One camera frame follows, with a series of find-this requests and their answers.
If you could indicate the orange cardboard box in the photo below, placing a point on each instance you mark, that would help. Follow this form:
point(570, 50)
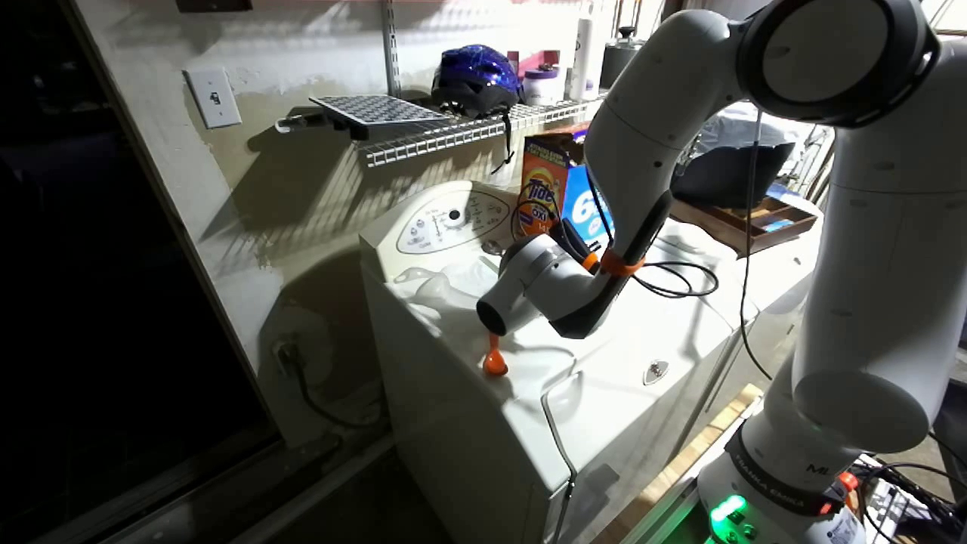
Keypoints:
point(537, 185)

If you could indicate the white washing machine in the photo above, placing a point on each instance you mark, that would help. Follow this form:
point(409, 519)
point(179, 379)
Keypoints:
point(624, 381)

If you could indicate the blue cardboard box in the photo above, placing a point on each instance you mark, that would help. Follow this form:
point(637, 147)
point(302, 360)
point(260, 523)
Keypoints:
point(578, 212)

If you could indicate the black fabric bag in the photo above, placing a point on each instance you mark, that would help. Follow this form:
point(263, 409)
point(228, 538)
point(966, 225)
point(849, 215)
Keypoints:
point(726, 167)

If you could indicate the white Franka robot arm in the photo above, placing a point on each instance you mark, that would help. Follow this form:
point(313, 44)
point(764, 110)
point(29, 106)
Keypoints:
point(886, 252)

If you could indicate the brown wooden tray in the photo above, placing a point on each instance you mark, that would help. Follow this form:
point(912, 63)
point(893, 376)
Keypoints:
point(750, 229)

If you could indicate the green plastic object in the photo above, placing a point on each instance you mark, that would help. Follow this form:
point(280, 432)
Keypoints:
point(728, 519)

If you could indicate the light wooden plank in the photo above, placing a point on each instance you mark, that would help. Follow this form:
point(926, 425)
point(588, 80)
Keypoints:
point(705, 432)

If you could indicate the pink plastic item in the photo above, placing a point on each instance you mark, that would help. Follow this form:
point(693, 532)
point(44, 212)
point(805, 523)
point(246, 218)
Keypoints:
point(542, 63)

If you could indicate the white wall outlet plate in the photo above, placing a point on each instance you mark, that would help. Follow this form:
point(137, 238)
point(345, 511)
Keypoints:
point(213, 97)

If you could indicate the blue bicycle helmet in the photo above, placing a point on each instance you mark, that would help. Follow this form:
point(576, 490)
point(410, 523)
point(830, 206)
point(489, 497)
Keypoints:
point(477, 80)

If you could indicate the dark glass sliding door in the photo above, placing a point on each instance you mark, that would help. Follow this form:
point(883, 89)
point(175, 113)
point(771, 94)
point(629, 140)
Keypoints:
point(101, 304)

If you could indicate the grey gridded flat panel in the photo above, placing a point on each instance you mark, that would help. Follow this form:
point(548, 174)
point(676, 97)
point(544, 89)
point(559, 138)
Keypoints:
point(381, 113)

